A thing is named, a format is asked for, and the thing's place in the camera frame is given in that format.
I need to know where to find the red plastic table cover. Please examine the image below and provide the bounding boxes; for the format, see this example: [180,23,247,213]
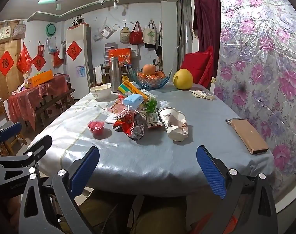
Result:
[7,75,69,131]

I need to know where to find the crushed paper cup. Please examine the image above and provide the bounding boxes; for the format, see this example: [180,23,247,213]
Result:
[158,107,189,142]

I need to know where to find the dark wooden bench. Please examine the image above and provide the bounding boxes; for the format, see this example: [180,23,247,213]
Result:
[36,89,75,127]

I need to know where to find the green plastic basin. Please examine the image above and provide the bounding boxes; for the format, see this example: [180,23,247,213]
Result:
[46,23,58,36]

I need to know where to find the plush toy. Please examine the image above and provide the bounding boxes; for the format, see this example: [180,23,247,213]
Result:
[72,16,86,27]

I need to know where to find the yellow pomelo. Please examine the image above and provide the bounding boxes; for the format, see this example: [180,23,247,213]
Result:
[173,69,194,90]

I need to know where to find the red plastic bag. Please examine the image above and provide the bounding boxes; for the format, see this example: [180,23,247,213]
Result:
[17,43,33,72]

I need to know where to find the stainless steel bottle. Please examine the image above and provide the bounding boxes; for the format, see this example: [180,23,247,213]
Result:
[109,57,122,93]

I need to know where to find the white towel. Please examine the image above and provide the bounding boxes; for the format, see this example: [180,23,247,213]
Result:
[94,66,104,84]

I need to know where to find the white ceramic bowl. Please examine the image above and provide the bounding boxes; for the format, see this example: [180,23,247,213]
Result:
[90,83,112,100]

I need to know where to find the red cloth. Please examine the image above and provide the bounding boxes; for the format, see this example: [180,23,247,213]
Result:
[198,46,215,89]

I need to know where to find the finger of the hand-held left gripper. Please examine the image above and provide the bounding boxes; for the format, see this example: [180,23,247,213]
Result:
[0,122,22,156]
[0,135,53,175]

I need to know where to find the red diamond paper poster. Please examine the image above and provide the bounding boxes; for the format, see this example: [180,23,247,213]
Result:
[0,51,15,76]
[66,41,83,60]
[32,54,47,72]

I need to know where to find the brown wooden door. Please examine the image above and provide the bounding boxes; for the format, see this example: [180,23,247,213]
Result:
[0,26,24,98]

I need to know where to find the beige printed tote bag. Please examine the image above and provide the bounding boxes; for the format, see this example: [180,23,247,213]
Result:
[0,21,12,45]

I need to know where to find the olive corduroy trousers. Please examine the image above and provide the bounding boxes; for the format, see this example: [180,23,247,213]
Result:
[75,189,187,234]

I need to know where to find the red jelly cup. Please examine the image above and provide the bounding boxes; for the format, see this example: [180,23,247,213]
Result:
[87,120,106,139]

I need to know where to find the small red white carton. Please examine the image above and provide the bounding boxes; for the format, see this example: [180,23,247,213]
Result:
[147,112,163,129]

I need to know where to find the orange cardboard box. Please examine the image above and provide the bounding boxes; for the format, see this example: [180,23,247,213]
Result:
[27,70,54,88]

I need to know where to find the silver foil bag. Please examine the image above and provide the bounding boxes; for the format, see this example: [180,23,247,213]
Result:
[129,113,148,140]

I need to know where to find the yellow green carton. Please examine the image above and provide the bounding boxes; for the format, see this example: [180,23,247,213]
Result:
[117,80,148,100]

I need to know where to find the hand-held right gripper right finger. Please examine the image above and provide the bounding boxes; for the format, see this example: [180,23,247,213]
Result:
[196,145,278,234]

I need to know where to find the white green-print tote bag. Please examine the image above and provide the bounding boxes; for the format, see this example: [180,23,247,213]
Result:
[143,20,157,44]

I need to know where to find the grey plastic drawer rack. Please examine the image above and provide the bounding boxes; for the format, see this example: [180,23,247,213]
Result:
[104,42,118,65]

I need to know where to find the green fringed wrapper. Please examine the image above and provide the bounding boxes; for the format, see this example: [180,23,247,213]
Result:
[143,97,158,111]

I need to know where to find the grey tablecloth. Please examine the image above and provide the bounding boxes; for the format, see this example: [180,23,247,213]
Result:
[26,82,275,198]

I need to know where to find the wooden chair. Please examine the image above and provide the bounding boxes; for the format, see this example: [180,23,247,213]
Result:
[92,65,110,88]

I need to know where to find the floral pink purple sheet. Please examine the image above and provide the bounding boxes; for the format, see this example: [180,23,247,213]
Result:
[212,0,296,200]

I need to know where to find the red gift box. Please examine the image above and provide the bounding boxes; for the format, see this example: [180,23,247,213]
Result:
[108,49,132,66]

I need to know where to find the red tote bag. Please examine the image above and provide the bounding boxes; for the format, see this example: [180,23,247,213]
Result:
[129,21,144,45]

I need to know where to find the red pillow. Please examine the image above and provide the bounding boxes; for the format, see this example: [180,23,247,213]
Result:
[180,51,210,83]

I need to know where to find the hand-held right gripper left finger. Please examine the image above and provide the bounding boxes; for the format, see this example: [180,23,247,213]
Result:
[18,146,100,234]

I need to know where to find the grey hanging bag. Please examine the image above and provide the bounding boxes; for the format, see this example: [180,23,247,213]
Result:
[12,19,26,40]

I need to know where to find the green ceiling fan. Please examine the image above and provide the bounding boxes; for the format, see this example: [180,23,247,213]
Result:
[38,0,83,11]

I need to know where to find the blue face mask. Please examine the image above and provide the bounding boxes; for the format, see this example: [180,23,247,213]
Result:
[123,94,144,110]

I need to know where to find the blue glass fruit bowl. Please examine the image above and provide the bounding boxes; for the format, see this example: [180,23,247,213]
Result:
[128,66,173,89]

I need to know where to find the beige padded bag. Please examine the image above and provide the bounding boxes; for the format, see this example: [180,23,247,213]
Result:
[120,24,131,45]

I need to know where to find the white refrigerator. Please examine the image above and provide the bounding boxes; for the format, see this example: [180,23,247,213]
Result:
[65,24,92,100]

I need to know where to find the red snack bag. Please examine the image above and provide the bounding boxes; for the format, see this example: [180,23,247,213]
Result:
[113,113,139,133]

